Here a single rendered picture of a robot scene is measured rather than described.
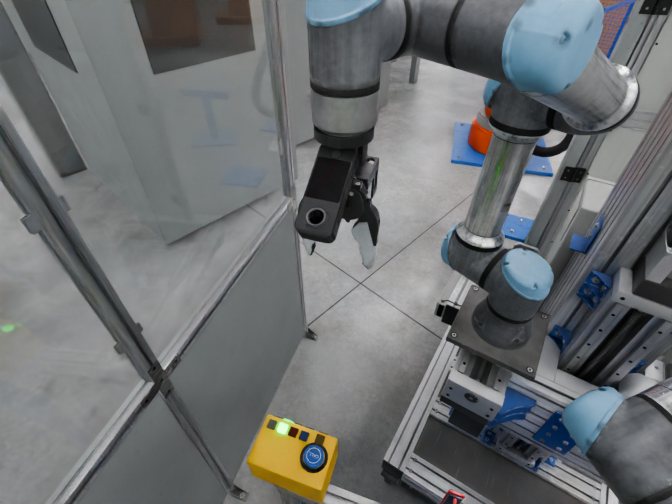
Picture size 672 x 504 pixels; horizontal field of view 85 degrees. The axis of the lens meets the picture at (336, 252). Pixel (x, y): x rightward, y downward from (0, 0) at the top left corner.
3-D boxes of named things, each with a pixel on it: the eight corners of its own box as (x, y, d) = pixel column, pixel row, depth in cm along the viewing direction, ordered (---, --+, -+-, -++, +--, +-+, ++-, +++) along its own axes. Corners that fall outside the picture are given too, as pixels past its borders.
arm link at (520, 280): (520, 330, 87) (542, 292, 78) (472, 296, 94) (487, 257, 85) (546, 304, 92) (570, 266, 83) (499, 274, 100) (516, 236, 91)
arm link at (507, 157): (477, 298, 93) (574, 65, 57) (431, 266, 102) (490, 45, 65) (504, 277, 99) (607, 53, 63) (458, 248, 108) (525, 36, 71)
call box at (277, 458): (253, 478, 79) (244, 461, 72) (273, 432, 86) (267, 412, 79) (323, 506, 75) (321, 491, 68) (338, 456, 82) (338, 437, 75)
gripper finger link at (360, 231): (394, 246, 57) (377, 196, 52) (385, 272, 53) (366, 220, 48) (375, 248, 58) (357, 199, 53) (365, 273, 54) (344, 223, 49)
